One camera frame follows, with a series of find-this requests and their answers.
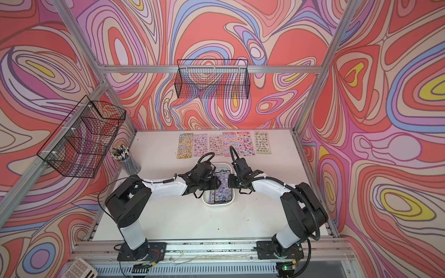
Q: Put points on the white keypad device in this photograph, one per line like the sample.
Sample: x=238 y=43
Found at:
x=80 y=269

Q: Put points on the black wire basket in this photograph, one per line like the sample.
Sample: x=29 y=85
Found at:
x=212 y=79
x=84 y=140

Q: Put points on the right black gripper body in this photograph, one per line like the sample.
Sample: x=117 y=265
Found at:
x=235 y=181

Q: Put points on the blue red animal sticker sheet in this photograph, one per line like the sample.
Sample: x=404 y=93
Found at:
x=230 y=139

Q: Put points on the yellow green sticker sheet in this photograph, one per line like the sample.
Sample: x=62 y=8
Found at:
x=185 y=146

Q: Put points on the pink puffy sticker sheet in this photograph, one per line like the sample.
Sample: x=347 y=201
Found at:
x=200 y=145

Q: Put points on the black wire basket at back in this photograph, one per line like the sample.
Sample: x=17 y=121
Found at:
x=212 y=79

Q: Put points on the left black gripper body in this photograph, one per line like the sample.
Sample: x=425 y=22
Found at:
x=210 y=184

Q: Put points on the bundle of pens in cup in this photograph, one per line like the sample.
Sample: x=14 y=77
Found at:
x=120 y=153

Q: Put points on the mesh pen cup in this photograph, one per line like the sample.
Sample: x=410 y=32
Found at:
x=130 y=165

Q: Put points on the green cream sticker sheet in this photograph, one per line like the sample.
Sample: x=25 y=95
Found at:
x=262 y=143

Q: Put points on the pink bonbon sticker sheet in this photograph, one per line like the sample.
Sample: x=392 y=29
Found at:
x=216 y=144

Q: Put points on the black wire basket on left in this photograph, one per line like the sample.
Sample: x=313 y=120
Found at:
x=84 y=140

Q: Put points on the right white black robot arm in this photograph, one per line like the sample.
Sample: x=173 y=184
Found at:
x=302 y=208

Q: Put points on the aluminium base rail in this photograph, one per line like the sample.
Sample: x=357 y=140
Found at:
x=326 y=258

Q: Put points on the white plastic storage tray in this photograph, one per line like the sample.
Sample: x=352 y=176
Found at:
x=206 y=193

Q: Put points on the pink yellow pastel sticker sheet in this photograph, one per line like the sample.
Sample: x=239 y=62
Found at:
x=245 y=144

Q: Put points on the purple holographic sticker sheet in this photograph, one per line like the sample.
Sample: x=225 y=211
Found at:
x=223 y=194

